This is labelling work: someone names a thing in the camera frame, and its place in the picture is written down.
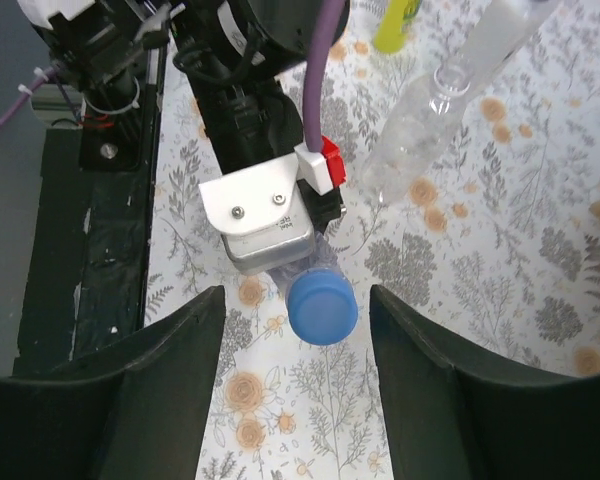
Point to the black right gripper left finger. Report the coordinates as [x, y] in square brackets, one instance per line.
[135, 410]

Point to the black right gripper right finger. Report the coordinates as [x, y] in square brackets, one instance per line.
[455, 410]

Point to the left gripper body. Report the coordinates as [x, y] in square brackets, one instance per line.
[322, 209]

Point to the blue bottle cap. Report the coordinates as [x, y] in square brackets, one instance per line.
[321, 306]

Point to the clear plastic bottle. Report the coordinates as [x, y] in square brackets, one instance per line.
[425, 119]

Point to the blue tinted plastic bottle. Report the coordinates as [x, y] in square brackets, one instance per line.
[322, 257]

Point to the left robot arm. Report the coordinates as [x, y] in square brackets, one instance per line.
[231, 52]

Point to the yellow squeeze bottle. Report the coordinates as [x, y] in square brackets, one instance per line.
[390, 37]

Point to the white bottle black cap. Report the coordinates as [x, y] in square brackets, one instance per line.
[502, 27]

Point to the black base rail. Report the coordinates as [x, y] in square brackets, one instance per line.
[88, 275]

